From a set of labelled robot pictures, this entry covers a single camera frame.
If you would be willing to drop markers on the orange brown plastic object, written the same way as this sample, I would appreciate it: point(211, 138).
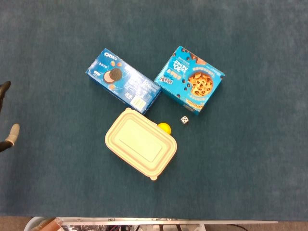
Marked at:
point(48, 223)

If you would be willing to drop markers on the white die with black dots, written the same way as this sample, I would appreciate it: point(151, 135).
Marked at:
point(184, 120)

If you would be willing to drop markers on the blue Oreo cookie box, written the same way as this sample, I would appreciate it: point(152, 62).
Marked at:
point(120, 79)

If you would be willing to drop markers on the beige lidded food container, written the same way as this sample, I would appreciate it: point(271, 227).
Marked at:
point(139, 144)

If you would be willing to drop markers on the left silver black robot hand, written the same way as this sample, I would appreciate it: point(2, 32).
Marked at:
point(14, 132)

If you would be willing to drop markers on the light blue chocolate chip cookie box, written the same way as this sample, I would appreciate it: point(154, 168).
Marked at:
point(192, 79)

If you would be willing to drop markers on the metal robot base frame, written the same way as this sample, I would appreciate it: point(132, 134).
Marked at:
point(144, 220)

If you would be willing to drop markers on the yellow round ball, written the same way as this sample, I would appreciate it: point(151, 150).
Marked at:
point(166, 127)

